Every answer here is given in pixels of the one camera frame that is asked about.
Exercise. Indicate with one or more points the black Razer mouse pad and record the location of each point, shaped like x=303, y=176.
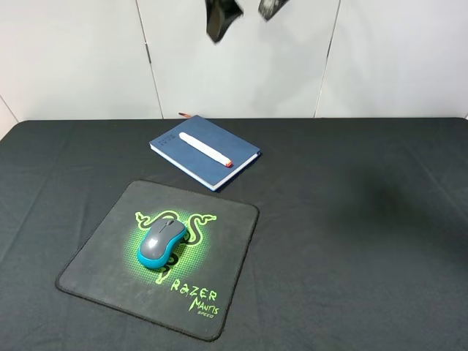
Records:
x=192, y=292

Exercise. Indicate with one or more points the blue hardcover notebook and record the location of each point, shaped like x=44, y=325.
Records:
x=203, y=168

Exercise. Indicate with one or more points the white marker with orange caps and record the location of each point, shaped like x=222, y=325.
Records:
x=205, y=149

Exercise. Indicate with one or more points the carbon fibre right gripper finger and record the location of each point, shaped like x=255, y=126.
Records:
x=220, y=14
x=268, y=8

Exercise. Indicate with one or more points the grey and teal computer mouse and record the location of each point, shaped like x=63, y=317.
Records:
x=158, y=243

